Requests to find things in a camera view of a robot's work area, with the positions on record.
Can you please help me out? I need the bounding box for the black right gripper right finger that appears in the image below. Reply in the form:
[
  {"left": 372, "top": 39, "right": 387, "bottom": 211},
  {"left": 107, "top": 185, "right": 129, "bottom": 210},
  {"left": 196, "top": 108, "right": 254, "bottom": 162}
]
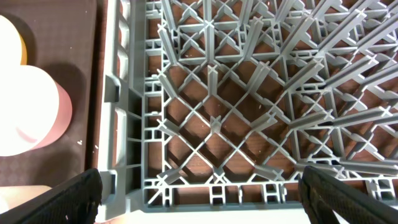
[{"left": 298, "top": 166, "right": 397, "bottom": 224}]

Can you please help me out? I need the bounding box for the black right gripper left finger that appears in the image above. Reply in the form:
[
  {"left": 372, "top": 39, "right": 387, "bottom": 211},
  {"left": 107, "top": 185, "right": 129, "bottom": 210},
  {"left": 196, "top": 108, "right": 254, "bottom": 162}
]
[{"left": 1, "top": 169, "right": 103, "bottom": 224}]

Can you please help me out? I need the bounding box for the grey dishwasher rack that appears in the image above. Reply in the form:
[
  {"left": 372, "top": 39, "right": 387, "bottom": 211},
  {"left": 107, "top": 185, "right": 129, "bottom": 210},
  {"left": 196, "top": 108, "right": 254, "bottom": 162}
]
[{"left": 96, "top": 0, "right": 397, "bottom": 223}]

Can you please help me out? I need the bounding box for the yellow plate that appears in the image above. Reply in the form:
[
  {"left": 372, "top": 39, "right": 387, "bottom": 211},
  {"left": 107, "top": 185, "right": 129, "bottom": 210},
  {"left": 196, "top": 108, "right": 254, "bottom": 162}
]
[{"left": 19, "top": 35, "right": 27, "bottom": 65}]

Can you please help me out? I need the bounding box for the dark brown serving tray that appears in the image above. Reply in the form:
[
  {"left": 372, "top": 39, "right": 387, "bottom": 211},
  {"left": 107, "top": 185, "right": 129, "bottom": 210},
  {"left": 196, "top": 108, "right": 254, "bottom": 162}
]
[{"left": 1, "top": 0, "right": 105, "bottom": 187}]

